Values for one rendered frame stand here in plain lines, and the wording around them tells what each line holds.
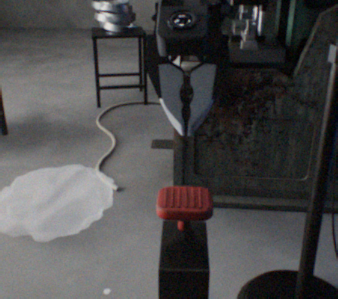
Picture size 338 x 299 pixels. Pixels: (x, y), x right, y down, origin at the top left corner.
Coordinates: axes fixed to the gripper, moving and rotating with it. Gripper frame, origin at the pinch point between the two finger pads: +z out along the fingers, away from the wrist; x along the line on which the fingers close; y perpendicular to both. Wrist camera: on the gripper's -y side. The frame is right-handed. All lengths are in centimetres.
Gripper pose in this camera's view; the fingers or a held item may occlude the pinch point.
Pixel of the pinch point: (185, 127)
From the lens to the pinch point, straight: 47.0
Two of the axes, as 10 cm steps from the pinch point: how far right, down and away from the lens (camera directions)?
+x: -10.0, -0.1, 0.5
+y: 0.5, -3.8, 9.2
